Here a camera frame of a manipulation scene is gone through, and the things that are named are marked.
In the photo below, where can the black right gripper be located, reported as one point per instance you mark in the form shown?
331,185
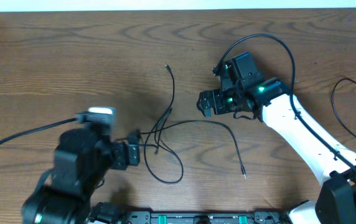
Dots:
209,102

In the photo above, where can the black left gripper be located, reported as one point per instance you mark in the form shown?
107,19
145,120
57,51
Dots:
131,154

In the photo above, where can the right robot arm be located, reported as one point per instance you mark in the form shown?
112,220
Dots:
244,89

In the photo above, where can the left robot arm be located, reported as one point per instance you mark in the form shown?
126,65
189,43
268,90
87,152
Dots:
81,160

